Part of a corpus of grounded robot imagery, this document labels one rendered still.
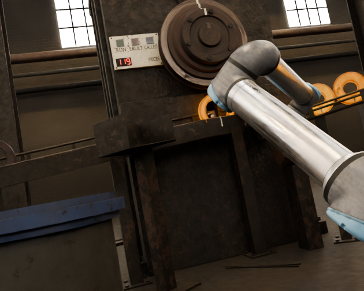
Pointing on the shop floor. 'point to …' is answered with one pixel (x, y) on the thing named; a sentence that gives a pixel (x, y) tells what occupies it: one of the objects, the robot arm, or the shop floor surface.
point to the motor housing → (301, 203)
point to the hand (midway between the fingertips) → (239, 107)
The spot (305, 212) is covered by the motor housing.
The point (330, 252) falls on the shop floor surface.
